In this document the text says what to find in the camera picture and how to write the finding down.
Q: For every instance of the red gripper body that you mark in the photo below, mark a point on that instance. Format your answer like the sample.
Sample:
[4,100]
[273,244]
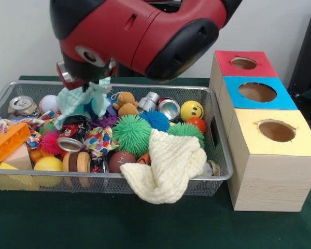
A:
[67,78]

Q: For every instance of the mint green cloth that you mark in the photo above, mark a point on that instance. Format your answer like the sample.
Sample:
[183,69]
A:
[83,104]

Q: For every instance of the cream knitted cloth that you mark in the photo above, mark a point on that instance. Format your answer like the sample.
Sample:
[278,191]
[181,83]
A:
[168,166]

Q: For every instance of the red robot arm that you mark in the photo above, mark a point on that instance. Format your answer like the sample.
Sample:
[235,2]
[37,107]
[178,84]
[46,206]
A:
[145,31]

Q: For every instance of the clear mesh bin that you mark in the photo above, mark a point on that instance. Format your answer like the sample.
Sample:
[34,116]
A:
[41,188]

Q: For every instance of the wooden box with three holes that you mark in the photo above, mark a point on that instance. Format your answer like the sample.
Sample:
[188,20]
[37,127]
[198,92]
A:
[269,181]

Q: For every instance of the white baseball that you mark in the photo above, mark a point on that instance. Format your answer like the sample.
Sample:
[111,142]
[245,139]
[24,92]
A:
[48,104]

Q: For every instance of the crushed silver can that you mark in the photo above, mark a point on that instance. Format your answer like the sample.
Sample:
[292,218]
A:
[22,105]

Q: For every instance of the brown teddy bear toy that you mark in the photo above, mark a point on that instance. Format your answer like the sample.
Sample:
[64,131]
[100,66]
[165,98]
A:
[126,104]

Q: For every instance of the shiny silver can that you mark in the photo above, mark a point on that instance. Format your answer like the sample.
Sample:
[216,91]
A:
[70,143]

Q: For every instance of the pink spiky ball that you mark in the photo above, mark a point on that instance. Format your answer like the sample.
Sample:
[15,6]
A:
[52,142]

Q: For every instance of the colourful patterned cloth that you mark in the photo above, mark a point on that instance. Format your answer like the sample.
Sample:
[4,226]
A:
[99,141]

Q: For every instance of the green furry googly-eyed toy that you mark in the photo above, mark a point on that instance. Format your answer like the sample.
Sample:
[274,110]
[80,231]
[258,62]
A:
[132,135]

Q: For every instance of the orange toy brick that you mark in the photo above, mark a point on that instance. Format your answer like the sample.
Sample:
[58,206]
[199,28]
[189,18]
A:
[8,144]

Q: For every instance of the yellow tennis ball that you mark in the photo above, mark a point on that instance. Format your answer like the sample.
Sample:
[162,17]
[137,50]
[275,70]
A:
[48,168]

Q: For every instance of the large blue spiky ball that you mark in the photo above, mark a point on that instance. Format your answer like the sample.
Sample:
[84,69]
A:
[155,120]

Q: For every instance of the brown toy football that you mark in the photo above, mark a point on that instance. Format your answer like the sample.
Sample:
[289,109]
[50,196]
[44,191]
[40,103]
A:
[122,162]

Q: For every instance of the red-rimmed silver can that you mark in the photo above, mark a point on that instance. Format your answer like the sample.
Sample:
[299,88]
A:
[169,109]

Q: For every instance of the yellow smiley ball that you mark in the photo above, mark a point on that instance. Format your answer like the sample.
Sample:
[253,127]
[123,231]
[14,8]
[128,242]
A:
[192,110]

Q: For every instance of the green spiky ball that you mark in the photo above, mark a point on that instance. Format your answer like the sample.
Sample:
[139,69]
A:
[189,130]

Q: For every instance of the small red ball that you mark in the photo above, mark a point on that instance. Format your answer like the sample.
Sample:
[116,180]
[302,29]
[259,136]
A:
[197,125]

